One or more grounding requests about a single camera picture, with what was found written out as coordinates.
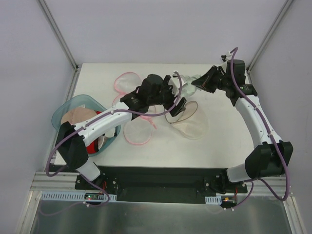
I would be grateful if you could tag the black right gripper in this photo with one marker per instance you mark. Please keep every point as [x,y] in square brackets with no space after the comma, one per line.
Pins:
[215,79]

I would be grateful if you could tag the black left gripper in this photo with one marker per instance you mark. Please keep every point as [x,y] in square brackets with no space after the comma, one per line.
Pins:
[169,94]

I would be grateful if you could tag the cream mesh laundry bag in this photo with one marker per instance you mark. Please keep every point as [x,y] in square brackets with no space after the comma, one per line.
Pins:
[192,123]

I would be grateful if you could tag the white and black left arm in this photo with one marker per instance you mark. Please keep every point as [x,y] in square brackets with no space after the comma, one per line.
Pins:
[72,140]

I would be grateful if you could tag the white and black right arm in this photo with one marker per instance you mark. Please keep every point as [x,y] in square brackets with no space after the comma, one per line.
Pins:
[271,155]

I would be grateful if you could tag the pink-trimmed mesh bag front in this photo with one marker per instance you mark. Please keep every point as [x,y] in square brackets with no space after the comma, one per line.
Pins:
[138,131]

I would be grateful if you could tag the pink-trimmed white mesh bag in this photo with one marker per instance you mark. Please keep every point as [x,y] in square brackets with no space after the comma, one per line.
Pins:
[127,82]

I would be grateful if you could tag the white black-trimmed bra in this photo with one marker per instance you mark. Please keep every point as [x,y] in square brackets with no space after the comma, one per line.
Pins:
[109,134]

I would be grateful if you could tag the red bra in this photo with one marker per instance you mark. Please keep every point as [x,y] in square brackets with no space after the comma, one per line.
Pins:
[97,144]

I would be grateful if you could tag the beige bra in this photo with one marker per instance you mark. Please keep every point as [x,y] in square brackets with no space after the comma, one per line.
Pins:
[78,115]

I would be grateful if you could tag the teal plastic basket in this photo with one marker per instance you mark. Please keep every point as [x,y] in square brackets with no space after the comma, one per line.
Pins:
[84,101]

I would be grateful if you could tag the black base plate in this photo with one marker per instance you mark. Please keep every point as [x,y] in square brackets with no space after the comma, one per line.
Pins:
[167,185]

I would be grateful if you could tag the white slotted cable duct right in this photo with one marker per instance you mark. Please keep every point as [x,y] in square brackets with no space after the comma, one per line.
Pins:
[213,200]

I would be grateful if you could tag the white slotted cable duct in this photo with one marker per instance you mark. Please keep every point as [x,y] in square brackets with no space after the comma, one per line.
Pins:
[74,196]
[213,200]

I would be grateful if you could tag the left aluminium frame post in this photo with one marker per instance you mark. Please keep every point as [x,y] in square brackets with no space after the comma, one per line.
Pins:
[57,32]

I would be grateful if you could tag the aluminium frame post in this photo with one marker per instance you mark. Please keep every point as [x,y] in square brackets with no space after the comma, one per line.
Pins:
[57,32]
[270,33]

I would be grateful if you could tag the right aluminium frame post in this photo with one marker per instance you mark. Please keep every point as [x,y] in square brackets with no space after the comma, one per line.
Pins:
[270,33]

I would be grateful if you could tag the white slotted cable duct left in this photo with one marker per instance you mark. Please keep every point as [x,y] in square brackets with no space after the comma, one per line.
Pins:
[74,196]

